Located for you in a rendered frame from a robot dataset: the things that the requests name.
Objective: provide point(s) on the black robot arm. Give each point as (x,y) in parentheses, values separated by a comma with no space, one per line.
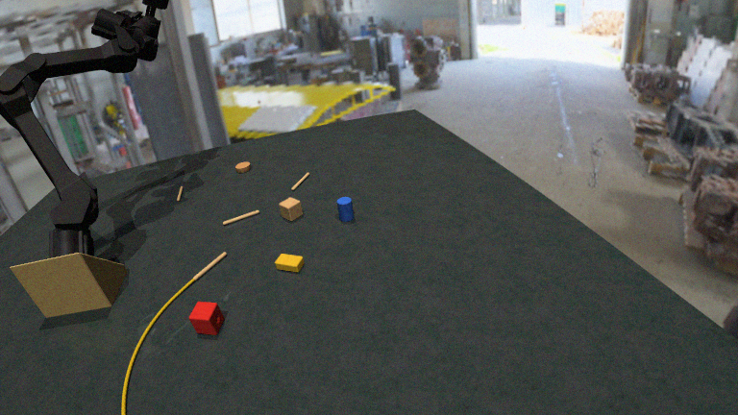
(78,208)

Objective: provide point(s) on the small tan wooden disc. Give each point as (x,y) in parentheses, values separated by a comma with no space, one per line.
(243,167)

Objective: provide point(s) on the blue cylinder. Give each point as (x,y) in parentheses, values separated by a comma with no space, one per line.
(345,209)

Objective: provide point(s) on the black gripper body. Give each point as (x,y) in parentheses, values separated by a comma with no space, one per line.
(150,19)

